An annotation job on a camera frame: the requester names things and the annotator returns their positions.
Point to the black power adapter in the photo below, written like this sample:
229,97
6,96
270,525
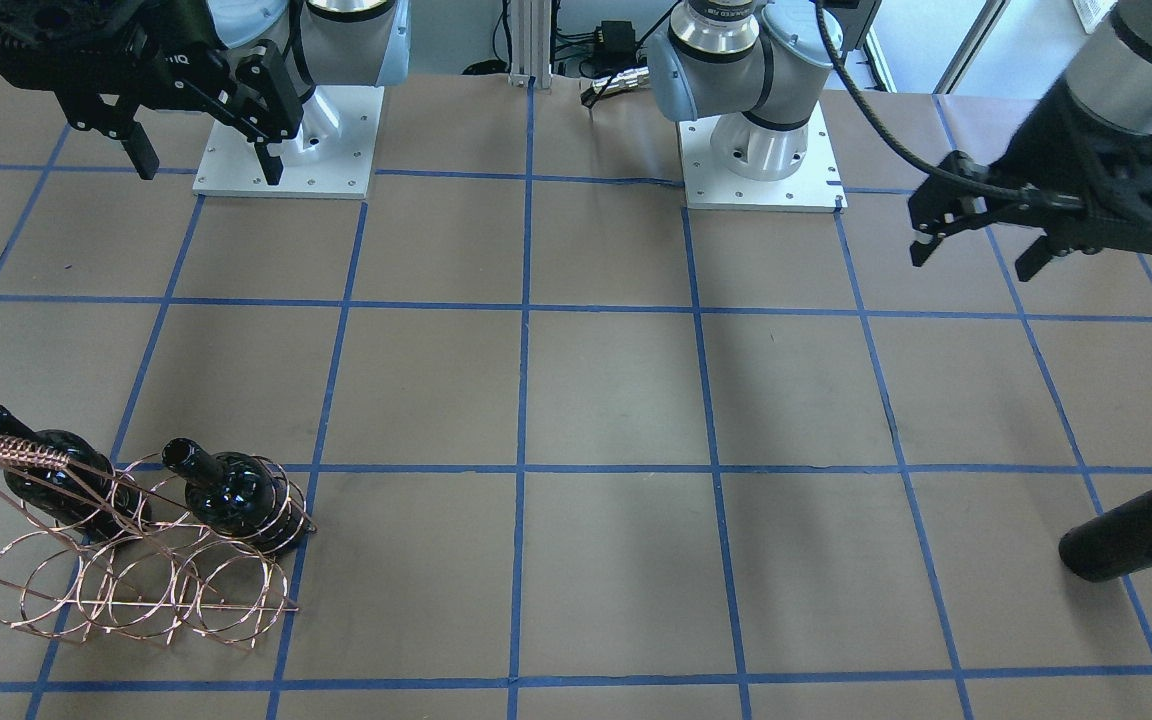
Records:
614,43

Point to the dark wine bottle in basket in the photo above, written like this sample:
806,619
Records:
56,480

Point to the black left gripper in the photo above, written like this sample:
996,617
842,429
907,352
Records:
1048,150

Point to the aluminium frame post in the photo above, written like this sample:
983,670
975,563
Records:
530,27

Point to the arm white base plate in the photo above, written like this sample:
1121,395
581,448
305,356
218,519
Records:
730,164
331,157

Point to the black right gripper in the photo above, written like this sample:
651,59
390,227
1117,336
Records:
168,60

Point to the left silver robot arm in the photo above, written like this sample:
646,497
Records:
769,61

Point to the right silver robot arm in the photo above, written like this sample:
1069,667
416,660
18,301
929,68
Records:
323,43

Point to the dark wine bottle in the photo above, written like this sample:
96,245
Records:
56,480
1116,543

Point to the copper wire wine basket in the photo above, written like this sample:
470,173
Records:
164,574

